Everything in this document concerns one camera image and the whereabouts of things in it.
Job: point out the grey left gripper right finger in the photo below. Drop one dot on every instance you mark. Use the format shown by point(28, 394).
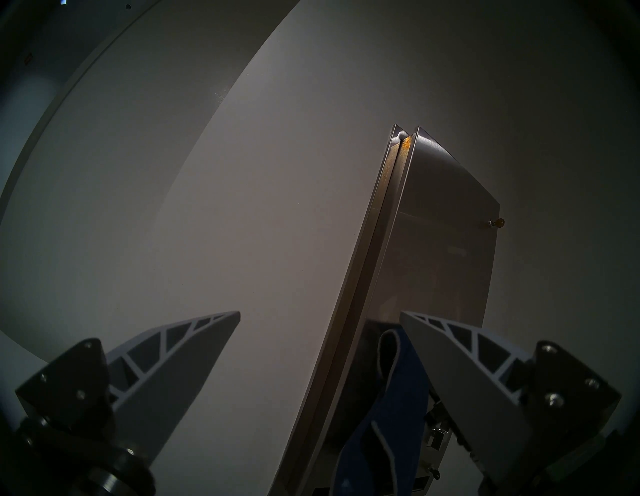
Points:
point(465, 385)

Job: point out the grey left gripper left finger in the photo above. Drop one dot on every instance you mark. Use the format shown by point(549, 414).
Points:
point(170, 380)

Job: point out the dark blue cloth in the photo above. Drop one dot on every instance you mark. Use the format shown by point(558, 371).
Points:
point(395, 415)

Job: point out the small amber knob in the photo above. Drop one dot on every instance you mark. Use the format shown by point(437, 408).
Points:
point(497, 222)

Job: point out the stainless steel wall dispenser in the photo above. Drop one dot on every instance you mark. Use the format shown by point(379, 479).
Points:
point(440, 260)

